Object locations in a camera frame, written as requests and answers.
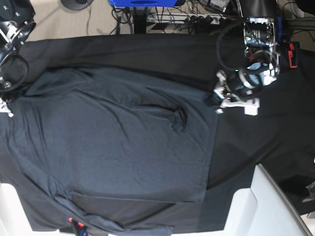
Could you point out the blue clamp at bottom edge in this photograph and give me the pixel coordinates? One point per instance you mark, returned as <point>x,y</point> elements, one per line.
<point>79,228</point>

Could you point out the black table cloth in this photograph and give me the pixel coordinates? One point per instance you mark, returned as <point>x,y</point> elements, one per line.
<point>281,137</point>

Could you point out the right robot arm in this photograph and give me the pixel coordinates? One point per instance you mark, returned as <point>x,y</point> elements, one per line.
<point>16,24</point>

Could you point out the black round base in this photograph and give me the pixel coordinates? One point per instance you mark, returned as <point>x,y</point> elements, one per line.
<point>76,4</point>

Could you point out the white power strip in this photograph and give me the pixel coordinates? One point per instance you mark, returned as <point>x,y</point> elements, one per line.
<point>180,18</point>

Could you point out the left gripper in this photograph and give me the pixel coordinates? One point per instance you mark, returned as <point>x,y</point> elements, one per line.
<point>234,87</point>

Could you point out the black monitor stand pole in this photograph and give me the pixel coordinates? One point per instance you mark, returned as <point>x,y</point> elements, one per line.
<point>140,15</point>

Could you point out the red and black clamp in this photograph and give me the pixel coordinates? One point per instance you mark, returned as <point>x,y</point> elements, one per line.
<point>293,54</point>

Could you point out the white chair left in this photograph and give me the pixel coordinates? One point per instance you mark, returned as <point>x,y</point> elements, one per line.
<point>13,220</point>

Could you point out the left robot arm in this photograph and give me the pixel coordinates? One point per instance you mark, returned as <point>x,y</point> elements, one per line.
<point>261,48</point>

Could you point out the blue box on stand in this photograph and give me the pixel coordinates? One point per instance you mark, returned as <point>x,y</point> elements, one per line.
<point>143,3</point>

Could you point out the dark grey T-shirt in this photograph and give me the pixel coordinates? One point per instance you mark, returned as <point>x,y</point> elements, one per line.
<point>121,152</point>

